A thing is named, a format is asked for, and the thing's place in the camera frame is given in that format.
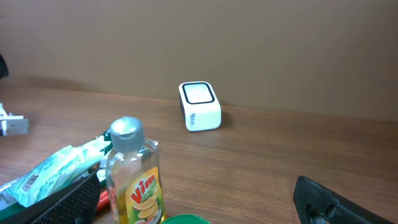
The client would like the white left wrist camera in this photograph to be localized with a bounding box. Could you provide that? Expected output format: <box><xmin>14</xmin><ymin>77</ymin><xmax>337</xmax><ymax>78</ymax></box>
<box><xmin>1</xmin><ymin>104</ymin><xmax>30</xmax><ymax>136</ymax></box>

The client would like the white barcode scanner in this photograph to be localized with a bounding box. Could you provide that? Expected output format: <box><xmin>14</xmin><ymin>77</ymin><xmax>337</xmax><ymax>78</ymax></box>
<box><xmin>178</xmin><ymin>81</ymin><xmax>222</xmax><ymax>132</ymax></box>

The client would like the yellow Vim liquid bottle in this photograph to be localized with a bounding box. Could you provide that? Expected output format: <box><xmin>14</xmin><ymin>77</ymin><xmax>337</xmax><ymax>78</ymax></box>
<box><xmin>106</xmin><ymin>116</ymin><xmax>166</xmax><ymax>224</ymax></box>

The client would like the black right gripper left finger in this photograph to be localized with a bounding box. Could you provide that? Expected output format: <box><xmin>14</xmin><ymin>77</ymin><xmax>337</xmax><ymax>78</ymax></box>
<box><xmin>1</xmin><ymin>174</ymin><xmax>101</xmax><ymax>224</ymax></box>

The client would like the light green wipes pack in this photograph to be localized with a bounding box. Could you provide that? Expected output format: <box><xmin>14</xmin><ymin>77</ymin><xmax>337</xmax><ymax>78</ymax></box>
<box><xmin>6</xmin><ymin>136</ymin><xmax>113</xmax><ymax>208</ymax></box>

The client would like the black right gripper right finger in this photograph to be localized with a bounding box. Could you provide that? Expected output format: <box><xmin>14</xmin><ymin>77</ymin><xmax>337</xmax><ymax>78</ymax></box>
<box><xmin>293</xmin><ymin>175</ymin><xmax>393</xmax><ymax>224</ymax></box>

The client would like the red toothpaste tube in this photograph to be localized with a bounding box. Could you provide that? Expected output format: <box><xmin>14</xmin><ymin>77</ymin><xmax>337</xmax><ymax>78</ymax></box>
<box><xmin>96</xmin><ymin>190</ymin><xmax>109</xmax><ymax>212</ymax></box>

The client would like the green lid jar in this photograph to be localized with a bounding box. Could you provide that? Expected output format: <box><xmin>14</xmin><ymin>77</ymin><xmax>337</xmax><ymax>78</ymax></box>
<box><xmin>162</xmin><ymin>214</ymin><xmax>211</xmax><ymax>224</ymax></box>

